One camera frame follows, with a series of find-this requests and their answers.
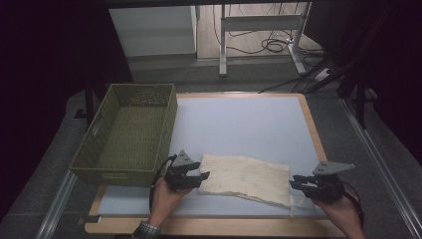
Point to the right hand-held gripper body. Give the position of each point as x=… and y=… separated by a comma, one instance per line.
x=326, y=184

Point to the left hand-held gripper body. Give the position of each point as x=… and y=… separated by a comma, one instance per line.
x=177, y=171

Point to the cream woven cloth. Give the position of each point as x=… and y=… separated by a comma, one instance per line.
x=245, y=179

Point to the person's left hand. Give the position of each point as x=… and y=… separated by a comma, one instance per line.
x=166, y=202

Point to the person's right hand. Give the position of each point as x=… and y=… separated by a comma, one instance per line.
x=341, y=215

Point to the green woven basket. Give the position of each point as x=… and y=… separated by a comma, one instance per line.
x=132, y=136

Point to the dark metal stand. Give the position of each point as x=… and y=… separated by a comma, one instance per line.
x=89, y=103
x=360, y=96

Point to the white power strip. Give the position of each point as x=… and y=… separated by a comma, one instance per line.
x=321, y=75

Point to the white cabinet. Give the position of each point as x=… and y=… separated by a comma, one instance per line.
x=152, y=31

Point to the long metal rail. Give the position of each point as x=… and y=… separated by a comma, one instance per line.
x=56, y=205
x=381, y=166

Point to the white metal desk frame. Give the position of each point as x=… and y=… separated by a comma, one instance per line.
x=262, y=23

